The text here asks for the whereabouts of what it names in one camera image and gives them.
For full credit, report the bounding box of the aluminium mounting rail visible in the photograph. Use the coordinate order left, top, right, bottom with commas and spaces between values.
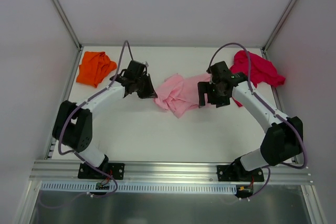
28, 159, 314, 185

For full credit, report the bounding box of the orange t shirt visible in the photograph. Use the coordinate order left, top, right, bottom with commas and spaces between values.
76, 51, 118, 88

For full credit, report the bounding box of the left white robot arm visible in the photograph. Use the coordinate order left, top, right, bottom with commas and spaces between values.
52, 60, 157, 178

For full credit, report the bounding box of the magenta t shirt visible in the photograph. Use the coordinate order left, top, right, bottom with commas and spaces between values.
228, 49, 286, 108

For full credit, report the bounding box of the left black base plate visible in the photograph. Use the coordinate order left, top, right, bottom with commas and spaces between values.
77, 162, 125, 180

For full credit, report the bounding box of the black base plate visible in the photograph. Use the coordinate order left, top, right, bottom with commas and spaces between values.
216, 164, 265, 183
77, 162, 125, 180

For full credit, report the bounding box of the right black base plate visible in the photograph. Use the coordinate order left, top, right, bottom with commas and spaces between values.
216, 164, 265, 183

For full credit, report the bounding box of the light pink t shirt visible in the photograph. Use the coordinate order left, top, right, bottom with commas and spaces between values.
154, 73, 210, 118

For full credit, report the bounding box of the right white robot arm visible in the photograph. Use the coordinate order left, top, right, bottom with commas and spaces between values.
197, 61, 304, 182

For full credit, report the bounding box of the white slotted cable duct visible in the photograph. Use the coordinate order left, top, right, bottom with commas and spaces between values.
41, 182, 237, 195

